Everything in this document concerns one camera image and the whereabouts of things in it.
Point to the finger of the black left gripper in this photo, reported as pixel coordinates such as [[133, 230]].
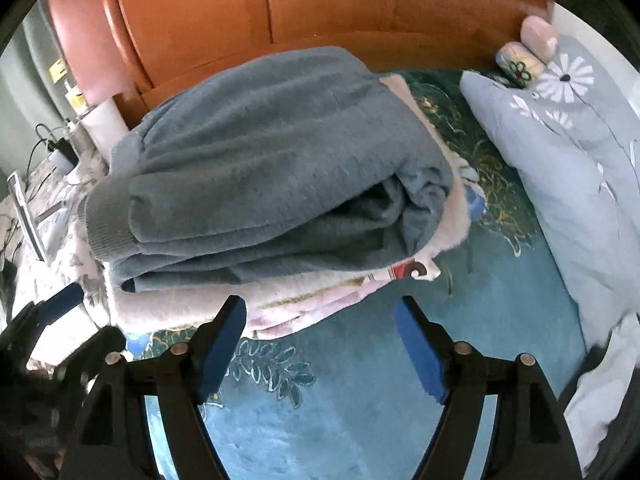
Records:
[[24, 331]]

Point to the white floral bedside cloth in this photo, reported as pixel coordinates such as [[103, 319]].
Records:
[[69, 258]]

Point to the light blue floral quilt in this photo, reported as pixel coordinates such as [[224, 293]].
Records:
[[574, 140]]

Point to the pink rolled pillow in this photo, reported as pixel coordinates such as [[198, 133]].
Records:
[[539, 37]]

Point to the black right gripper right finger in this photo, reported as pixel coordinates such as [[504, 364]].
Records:
[[530, 438]]

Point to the floral rolled pillow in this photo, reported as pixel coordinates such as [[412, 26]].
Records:
[[519, 64]]

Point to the light blue folded shirt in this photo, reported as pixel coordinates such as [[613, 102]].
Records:
[[600, 393]]

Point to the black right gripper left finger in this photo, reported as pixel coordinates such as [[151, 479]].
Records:
[[112, 439]]

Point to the white cylinder bottle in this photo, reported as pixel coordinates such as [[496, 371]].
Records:
[[106, 127]]

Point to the orange wooden headboard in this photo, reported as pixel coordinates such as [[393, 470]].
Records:
[[141, 52]]

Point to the cartoon print pillow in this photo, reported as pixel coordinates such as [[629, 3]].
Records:
[[421, 269]]

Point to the white charger with cable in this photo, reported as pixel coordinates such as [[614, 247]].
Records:
[[61, 153]]

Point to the grey knit sweater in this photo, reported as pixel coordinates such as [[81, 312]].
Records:
[[297, 162]]

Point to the teal floral bed blanket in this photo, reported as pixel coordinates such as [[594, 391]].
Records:
[[341, 400]]

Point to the dark grey folded garment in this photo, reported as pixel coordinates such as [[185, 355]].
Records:
[[618, 455]]

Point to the pink folded blanket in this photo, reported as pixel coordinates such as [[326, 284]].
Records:
[[282, 306]]

